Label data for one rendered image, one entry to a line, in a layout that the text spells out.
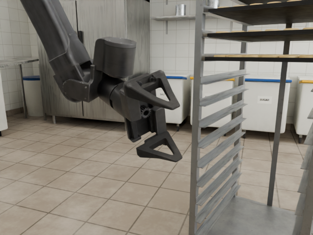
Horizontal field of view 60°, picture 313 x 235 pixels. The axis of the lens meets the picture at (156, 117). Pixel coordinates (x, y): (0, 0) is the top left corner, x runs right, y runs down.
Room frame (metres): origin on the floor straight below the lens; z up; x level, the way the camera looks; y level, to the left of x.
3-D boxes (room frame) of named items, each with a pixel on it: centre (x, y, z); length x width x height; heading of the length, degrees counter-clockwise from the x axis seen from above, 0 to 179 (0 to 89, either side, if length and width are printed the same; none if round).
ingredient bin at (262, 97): (3.47, -1.40, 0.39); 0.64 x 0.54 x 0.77; 159
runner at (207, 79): (1.36, -0.36, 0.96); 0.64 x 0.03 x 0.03; 146
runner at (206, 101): (1.36, -0.36, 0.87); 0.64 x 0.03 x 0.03; 146
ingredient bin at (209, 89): (3.69, -0.78, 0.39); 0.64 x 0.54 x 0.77; 161
